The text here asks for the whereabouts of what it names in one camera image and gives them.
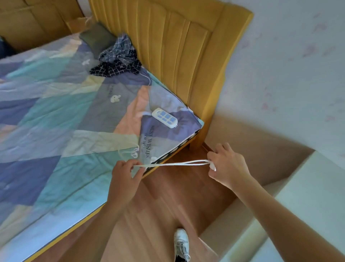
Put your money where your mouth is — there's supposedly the person's left hand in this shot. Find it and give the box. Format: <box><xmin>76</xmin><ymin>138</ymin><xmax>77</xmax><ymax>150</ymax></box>
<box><xmin>107</xmin><ymin>159</ymin><xmax>146</xmax><ymax>208</ymax></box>

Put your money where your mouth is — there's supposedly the person's right hand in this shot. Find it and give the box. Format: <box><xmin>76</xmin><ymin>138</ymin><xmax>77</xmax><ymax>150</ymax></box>
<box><xmin>207</xmin><ymin>143</ymin><xmax>253</xmax><ymax>189</ymax></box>

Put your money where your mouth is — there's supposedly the white charger cable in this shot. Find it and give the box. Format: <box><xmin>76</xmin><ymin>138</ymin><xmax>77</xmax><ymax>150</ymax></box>
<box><xmin>118</xmin><ymin>145</ymin><xmax>213</xmax><ymax>173</ymax></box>

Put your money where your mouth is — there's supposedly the person's left forearm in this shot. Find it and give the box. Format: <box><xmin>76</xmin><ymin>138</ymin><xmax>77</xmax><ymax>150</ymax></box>
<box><xmin>58</xmin><ymin>201</ymin><xmax>127</xmax><ymax>262</ymax></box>

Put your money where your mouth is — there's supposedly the white desk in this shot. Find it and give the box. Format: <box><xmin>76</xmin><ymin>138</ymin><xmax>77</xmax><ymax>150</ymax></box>
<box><xmin>199</xmin><ymin>150</ymin><xmax>345</xmax><ymax>262</ymax></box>

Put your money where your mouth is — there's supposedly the white power strip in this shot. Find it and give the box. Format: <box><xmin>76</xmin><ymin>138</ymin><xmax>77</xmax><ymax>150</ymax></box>
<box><xmin>151</xmin><ymin>108</ymin><xmax>178</xmax><ymax>129</ymax></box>

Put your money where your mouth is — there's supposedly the white right shoe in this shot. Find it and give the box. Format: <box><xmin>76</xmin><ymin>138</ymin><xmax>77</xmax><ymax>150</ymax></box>
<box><xmin>174</xmin><ymin>229</ymin><xmax>191</xmax><ymax>262</ymax></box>

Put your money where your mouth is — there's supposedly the patchwork bed sheet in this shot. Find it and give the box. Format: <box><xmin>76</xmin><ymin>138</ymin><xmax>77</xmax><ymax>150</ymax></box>
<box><xmin>0</xmin><ymin>32</ymin><xmax>204</xmax><ymax>262</ymax></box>

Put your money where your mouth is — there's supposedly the dark checked cloth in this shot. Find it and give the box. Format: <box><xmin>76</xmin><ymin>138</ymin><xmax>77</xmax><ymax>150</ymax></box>
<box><xmin>89</xmin><ymin>33</ymin><xmax>143</xmax><ymax>77</ymax></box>

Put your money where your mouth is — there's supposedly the yellow padded headboard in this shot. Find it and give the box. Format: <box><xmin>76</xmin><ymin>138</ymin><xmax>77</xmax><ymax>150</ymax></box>
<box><xmin>89</xmin><ymin>0</ymin><xmax>254</xmax><ymax>151</ymax></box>

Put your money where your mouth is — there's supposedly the green pillow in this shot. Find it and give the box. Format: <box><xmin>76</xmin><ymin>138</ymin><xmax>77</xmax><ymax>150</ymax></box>
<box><xmin>79</xmin><ymin>23</ymin><xmax>117</xmax><ymax>59</ymax></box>

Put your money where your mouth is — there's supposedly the brown wooden wardrobe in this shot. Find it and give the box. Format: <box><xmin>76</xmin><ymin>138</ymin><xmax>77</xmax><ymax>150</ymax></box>
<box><xmin>0</xmin><ymin>0</ymin><xmax>84</xmax><ymax>53</ymax></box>

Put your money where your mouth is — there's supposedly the white power strip cord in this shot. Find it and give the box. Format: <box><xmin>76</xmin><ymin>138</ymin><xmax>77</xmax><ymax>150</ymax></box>
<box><xmin>139</xmin><ymin>71</ymin><xmax>153</xmax><ymax>87</ymax></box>

